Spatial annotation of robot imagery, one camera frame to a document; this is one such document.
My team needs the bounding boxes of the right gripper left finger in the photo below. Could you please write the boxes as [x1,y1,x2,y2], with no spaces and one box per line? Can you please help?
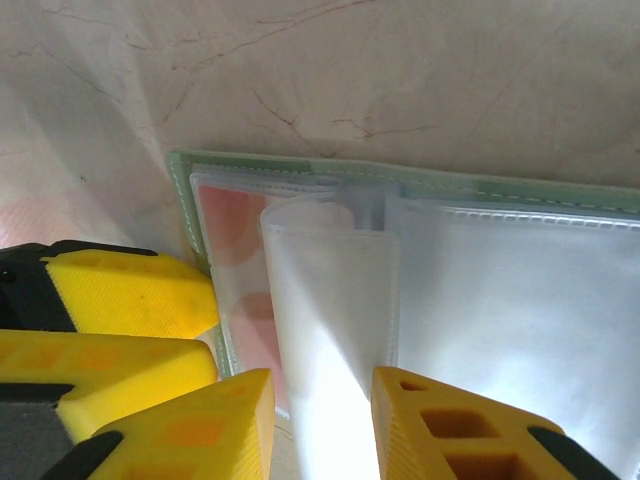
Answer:
[42,368,276,480]

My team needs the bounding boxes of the green card holder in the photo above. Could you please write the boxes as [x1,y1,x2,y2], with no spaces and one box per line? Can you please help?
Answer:
[164,149,640,480]

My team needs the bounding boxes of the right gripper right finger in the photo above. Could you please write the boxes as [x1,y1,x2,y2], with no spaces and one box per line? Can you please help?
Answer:
[370,366,622,480]

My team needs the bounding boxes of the white card with red circles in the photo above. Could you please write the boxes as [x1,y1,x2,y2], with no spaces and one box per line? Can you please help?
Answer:
[198,184,292,417]

